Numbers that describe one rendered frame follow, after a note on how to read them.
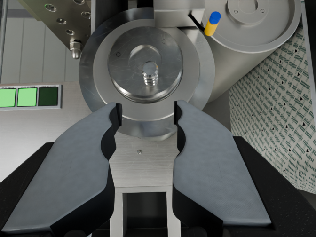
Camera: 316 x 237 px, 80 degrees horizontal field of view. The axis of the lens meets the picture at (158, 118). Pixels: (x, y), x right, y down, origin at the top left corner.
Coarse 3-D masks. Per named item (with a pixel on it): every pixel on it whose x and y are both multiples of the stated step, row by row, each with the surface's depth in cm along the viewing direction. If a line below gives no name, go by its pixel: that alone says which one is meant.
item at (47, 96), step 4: (40, 88) 54; (44, 88) 54; (48, 88) 54; (52, 88) 54; (56, 88) 54; (40, 92) 54; (44, 92) 54; (48, 92) 54; (52, 92) 54; (56, 92) 54; (40, 96) 54; (44, 96) 54; (48, 96) 54; (52, 96) 54; (56, 96) 54; (40, 100) 54; (44, 100) 54; (48, 100) 54; (52, 100) 54; (56, 100) 54; (40, 104) 53; (44, 104) 53; (48, 104) 53; (52, 104) 53
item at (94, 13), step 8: (96, 0) 23; (104, 0) 26; (112, 0) 31; (120, 0) 38; (96, 8) 23; (104, 8) 26; (112, 8) 31; (120, 8) 38; (96, 16) 22; (104, 16) 26; (96, 24) 22
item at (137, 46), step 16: (128, 32) 19; (144, 32) 19; (160, 32) 19; (112, 48) 19; (128, 48) 19; (144, 48) 19; (160, 48) 19; (176, 48) 19; (112, 64) 18; (128, 64) 18; (160, 64) 19; (176, 64) 18; (112, 80) 18; (128, 80) 18; (160, 80) 18; (176, 80) 18; (128, 96) 19; (144, 96) 18; (160, 96) 19
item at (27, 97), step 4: (28, 88) 54; (32, 88) 54; (20, 92) 54; (24, 92) 54; (28, 92) 54; (32, 92) 54; (20, 96) 54; (24, 96) 54; (28, 96) 54; (32, 96) 54; (20, 100) 54; (24, 100) 54; (28, 100) 54; (32, 100) 54; (20, 104) 54; (24, 104) 54; (28, 104) 54; (32, 104) 54
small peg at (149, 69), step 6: (144, 66) 15; (150, 66) 15; (156, 66) 16; (144, 72) 15; (150, 72) 15; (156, 72) 15; (144, 78) 16; (150, 78) 16; (156, 78) 16; (150, 84) 17; (156, 84) 18
